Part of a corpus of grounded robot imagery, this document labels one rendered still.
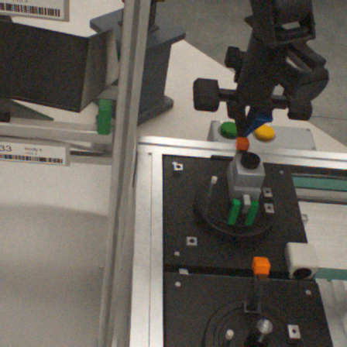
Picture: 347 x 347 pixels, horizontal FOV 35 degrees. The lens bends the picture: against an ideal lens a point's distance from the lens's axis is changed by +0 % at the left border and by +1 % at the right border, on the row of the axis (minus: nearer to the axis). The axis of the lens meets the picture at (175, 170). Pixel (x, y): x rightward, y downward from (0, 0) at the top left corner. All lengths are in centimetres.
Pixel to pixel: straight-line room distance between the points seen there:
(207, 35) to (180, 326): 262
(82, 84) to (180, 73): 88
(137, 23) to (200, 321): 48
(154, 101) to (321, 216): 45
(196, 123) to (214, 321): 59
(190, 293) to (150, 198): 21
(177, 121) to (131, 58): 79
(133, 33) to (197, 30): 285
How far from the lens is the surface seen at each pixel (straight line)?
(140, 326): 80
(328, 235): 103
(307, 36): 80
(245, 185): 85
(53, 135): 53
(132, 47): 46
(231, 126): 109
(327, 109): 294
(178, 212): 91
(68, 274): 96
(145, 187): 95
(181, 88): 135
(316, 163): 109
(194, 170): 98
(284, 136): 112
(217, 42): 323
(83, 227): 101
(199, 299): 82
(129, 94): 49
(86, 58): 54
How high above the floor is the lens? 166
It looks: 45 degrees down
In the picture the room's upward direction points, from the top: 11 degrees clockwise
